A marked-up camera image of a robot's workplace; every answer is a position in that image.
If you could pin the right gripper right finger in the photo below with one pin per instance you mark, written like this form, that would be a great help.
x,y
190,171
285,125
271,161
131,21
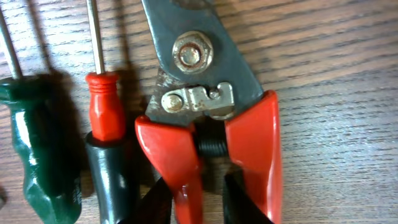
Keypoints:
x,y
238,208

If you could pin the red handled cutting pliers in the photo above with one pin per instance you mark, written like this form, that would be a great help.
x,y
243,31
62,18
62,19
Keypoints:
x,y
208,103

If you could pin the red and black screwdriver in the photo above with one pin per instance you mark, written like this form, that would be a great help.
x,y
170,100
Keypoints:
x,y
107,145

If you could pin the green handled screwdriver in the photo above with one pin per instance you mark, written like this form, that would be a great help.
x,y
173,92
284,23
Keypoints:
x,y
51,186

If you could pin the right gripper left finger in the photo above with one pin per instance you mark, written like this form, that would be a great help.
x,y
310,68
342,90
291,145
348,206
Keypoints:
x,y
154,208

